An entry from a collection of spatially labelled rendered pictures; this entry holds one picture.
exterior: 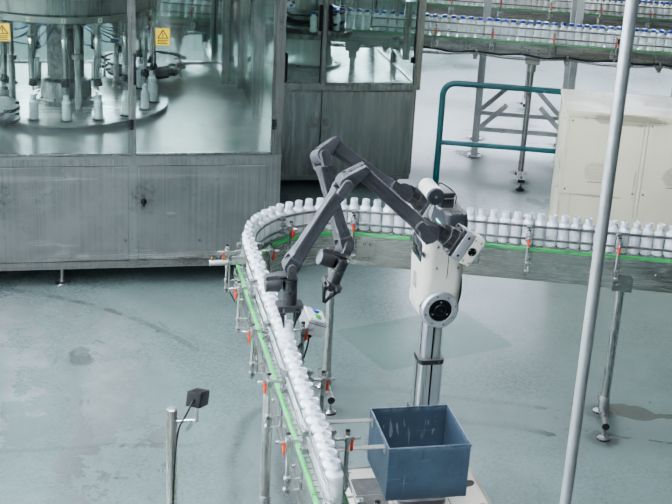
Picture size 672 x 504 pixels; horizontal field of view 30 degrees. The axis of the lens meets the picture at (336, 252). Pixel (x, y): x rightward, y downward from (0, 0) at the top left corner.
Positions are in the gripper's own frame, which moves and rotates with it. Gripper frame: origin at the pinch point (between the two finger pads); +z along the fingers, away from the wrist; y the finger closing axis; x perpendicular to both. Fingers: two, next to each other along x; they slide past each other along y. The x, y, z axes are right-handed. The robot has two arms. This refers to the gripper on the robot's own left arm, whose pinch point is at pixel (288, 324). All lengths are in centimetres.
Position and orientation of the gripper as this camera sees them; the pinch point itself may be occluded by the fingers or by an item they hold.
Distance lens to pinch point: 486.2
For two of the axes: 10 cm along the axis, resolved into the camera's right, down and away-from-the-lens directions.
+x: -2.0, -3.6, 9.1
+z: -0.4, 9.3, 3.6
